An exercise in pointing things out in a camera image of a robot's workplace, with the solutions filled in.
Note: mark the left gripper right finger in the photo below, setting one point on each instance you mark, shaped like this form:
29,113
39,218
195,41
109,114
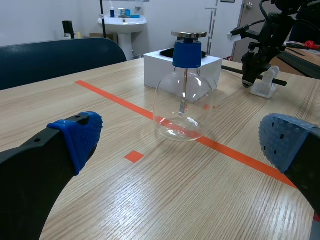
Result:
292,147

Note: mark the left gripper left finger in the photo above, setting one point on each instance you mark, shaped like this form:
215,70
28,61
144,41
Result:
37,175

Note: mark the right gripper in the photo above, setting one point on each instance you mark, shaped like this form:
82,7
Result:
271,35

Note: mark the long black rod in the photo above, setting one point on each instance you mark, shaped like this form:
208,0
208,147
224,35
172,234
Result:
280,81

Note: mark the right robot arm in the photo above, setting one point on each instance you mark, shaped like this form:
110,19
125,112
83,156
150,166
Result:
296,11

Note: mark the white box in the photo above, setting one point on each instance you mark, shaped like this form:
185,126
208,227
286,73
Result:
160,72

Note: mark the white moulded stand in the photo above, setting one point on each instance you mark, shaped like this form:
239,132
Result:
265,83

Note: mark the wooden desk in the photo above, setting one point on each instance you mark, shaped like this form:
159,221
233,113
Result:
300,60

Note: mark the clear glass flask blue stopper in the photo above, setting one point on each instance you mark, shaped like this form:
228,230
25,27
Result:
186,90

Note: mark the black fur patch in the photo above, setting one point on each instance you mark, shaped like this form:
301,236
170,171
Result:
167,53

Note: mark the dark blue chair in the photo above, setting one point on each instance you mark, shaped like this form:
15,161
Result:
57,60

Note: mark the white wash basin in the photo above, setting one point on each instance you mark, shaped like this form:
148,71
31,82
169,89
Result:
125,27

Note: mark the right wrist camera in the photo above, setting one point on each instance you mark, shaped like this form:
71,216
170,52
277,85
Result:
235,35

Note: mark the metal rail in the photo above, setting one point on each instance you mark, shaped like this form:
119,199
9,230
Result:
211,27

